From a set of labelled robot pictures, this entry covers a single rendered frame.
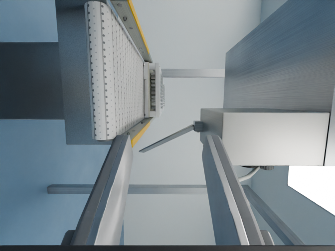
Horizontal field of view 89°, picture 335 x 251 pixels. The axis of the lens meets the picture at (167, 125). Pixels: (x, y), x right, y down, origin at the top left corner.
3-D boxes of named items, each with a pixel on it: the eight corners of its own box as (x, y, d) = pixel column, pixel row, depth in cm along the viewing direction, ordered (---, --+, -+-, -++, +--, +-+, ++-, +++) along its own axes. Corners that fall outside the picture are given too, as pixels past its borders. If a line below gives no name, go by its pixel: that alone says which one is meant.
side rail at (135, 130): (115, 148, 34) (131, 148, 34) (115, 139, 34) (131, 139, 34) (156, 111, 165) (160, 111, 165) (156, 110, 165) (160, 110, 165)
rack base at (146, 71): (149, 71, 99) (153, 71, 99) (149, 113, 102) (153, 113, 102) (143, 62, 75) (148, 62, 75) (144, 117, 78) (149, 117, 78)
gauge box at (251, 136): (220, 167, 33) (323, 167, 33) (223, 112, 32) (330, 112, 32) (199, 141, 55) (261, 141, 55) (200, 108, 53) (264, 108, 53)
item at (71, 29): (66, 145, 37) (112, 145, 37) (54, -2, 33) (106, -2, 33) (145, 111, 165) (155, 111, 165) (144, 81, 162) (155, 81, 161)
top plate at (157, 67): (158, 71, 99) (161, 71, 99) (158, 113, 102) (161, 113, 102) (154, 62, 75) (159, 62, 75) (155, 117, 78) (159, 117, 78)
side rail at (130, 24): (109, 1, 31) (127, 1, 31) (109, -9, 30) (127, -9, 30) (156, 83, 162) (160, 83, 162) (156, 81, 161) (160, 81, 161)
